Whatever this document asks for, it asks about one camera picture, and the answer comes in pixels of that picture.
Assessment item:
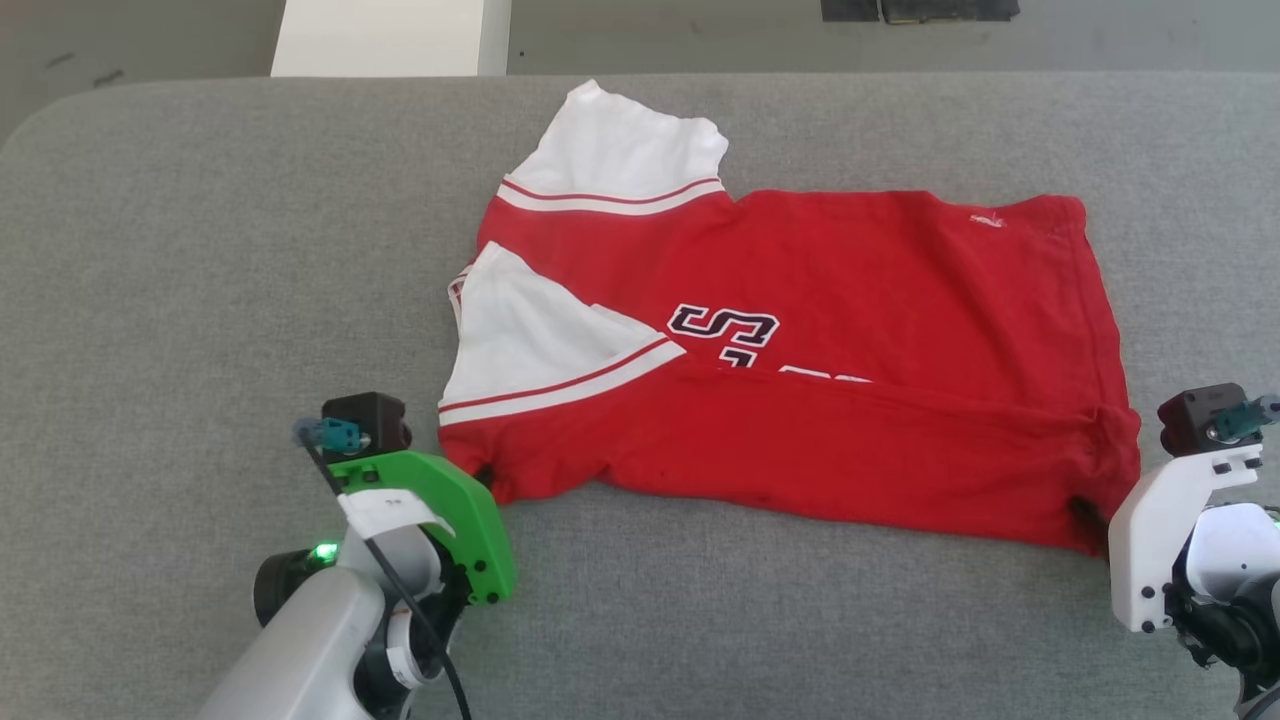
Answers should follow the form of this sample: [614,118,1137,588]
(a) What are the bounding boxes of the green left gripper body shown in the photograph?
[327,449,518,608]

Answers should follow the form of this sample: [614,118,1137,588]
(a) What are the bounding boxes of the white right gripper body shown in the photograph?
[1107,444,1264,635]

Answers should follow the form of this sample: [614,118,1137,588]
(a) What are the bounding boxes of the red and white t-shirt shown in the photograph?
[437,79,1144,557]

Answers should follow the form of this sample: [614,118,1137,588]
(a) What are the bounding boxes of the white paper label tag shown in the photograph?
[337,487,457,542]

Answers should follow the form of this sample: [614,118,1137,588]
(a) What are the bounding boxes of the white rectangular box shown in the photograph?
[270,0,514,79]

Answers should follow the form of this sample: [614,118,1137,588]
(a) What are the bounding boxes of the large black floor mat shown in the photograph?
[880,0,1022,25]

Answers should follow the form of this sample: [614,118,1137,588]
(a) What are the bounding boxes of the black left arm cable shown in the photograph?
[298,430,473,720]

